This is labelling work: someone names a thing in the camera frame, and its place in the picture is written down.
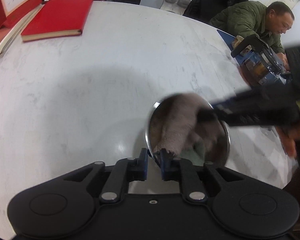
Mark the glass teapot with black lid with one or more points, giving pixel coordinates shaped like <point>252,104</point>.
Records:
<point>262,65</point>

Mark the steel bowl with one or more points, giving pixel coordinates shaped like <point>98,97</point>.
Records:
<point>218,145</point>

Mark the printed mug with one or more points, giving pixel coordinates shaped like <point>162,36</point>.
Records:
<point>238,42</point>

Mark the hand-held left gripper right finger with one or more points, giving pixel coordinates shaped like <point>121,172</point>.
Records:
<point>165,166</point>

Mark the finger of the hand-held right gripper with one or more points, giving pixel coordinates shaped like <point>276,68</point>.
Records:
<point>240,101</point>
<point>215,117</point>

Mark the salmon cover book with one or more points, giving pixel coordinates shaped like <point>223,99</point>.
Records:
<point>2,40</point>

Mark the red notebook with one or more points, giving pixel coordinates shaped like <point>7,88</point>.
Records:
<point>57,15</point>

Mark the pink and green fluffy cloth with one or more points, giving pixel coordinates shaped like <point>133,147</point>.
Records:
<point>180,120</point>

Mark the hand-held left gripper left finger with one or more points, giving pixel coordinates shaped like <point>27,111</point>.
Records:
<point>144,165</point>

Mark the person's right hand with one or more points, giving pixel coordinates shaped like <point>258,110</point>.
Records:
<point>288,140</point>

